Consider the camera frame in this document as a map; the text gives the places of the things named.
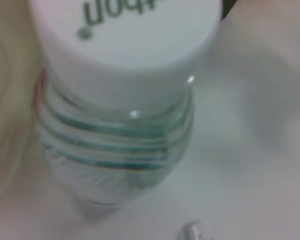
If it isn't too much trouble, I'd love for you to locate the clear green-label water bottle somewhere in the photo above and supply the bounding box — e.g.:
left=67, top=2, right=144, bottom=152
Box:
left=30, top=0, right=223, bottom=222

